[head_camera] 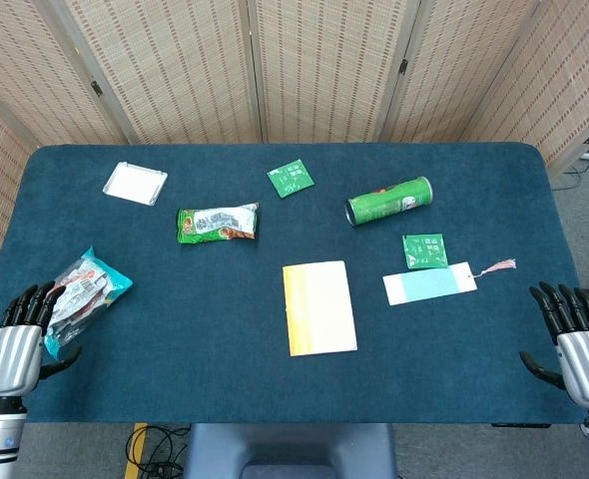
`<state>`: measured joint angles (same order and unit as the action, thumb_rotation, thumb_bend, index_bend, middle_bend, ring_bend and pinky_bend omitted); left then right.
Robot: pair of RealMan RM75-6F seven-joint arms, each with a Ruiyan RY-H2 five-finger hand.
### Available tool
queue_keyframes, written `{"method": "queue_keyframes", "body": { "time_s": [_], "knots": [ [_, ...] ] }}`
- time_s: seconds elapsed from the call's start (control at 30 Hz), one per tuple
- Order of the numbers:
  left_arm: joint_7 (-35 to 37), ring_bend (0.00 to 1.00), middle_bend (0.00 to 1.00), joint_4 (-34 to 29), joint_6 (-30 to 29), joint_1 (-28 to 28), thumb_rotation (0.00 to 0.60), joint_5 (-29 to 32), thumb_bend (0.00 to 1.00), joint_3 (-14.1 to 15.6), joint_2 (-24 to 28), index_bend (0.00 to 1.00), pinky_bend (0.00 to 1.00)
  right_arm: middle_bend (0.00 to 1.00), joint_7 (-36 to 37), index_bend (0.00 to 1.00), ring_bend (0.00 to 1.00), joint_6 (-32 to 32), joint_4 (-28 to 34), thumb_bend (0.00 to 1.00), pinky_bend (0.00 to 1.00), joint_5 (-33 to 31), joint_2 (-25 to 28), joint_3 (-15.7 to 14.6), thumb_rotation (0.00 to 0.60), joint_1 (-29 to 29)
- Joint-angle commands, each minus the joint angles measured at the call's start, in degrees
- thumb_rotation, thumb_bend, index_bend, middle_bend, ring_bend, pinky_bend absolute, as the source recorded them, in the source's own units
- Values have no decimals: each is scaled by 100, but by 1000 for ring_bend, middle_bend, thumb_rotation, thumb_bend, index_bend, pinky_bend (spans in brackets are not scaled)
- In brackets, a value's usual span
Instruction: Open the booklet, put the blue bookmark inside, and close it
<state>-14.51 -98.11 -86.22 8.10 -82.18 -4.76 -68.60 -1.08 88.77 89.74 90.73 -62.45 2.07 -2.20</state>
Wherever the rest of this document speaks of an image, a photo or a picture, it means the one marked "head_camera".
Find green snack bag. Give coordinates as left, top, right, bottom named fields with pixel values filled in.
left=176, top=202, right=261, bottom=245

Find black floor cables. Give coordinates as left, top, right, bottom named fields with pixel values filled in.
left=124, top=423, right=192, bottom=479

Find white plastic tray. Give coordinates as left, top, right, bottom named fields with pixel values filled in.
left=102, top=161, right=169, bottom=207

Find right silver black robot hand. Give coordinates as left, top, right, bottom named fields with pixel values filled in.
left=518, top=281, right=589, bottom=410

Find light blue paper card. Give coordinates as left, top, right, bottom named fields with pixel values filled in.
left=382, top=257, right=517, bottom=306

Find teal snack bag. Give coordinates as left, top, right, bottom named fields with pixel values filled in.
left=27, top=245, right=134, bottom=361

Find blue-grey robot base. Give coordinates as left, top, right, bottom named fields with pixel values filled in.
left=182, top=422, right=399, bottom=479

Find green tea sachet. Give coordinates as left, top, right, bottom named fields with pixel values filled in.
left=267, top=159, right=316, bottom=200
left=401, top=233, right=449, bottom=270

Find green chips can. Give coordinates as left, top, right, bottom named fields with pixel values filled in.
left=344, top=176, right=434, bottom=229

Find woven folding screen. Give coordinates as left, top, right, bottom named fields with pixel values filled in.
left=0, top=0, right=589, bottom=265

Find dark blue tablecloth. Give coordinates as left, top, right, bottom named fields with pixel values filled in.
left=0, top=142, right=589, bottom=425

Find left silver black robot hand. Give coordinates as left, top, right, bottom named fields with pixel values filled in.
left=0, top=280, right=84, bottom=399

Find yellow cover notebook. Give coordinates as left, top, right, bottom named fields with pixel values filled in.
left=282, top=259, right=359, bottom=358

